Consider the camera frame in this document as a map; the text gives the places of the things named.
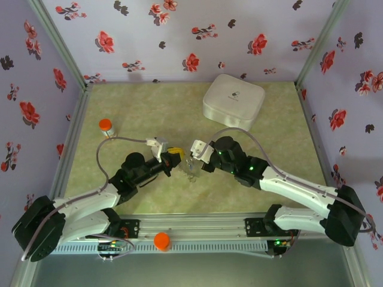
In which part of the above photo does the metal key holder with rings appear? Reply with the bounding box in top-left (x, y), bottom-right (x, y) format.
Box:
top-left (178, 155), bottom-right (200, 183)

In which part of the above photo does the white fabric zip case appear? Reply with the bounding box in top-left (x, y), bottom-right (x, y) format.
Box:
top-left (202, 74), bottom-right (266, 133)

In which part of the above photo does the orange-capped labelled pill bottle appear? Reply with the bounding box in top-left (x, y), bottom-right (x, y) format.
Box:
top-left (98, 118), bottom-right (118, 140)

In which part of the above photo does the small circuit board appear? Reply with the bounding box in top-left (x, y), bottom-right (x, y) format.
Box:
top-left (267, 238), bottom-right (293, 257)
top-left (98, 240), bottom-right (125, 255)

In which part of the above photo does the grey metal shelf plate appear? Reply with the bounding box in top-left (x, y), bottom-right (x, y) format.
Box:
top-left (29, 251), bottom-right (358, 287)

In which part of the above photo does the orange knob on rail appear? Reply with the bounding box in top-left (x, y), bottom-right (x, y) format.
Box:
top-left (153, 232), bottom-right (172, 252)

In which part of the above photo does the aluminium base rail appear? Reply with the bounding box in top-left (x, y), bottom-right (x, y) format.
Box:
top-left (52, 212), bottom-right (358, 242)

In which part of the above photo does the aluminium side rail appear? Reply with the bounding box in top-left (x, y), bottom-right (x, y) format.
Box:
top-left (295, 81), bottom-right (341, 189)
top-left (48, 85), bottom-right (93, 201)

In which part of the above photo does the white slotted cable duct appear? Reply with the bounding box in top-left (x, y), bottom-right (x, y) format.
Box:
top-left (56, 239), bottom-right (269, 255)

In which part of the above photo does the aluminium frame post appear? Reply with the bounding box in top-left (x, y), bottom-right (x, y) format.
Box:
top-left (26, 0), bottom-right (93, 90)
top-left (294, 0), bottom-right (351, 87)
top-left (8, 259), bottom-right (39, 287)
top-left (342, 245), bottom-right (370, 287)

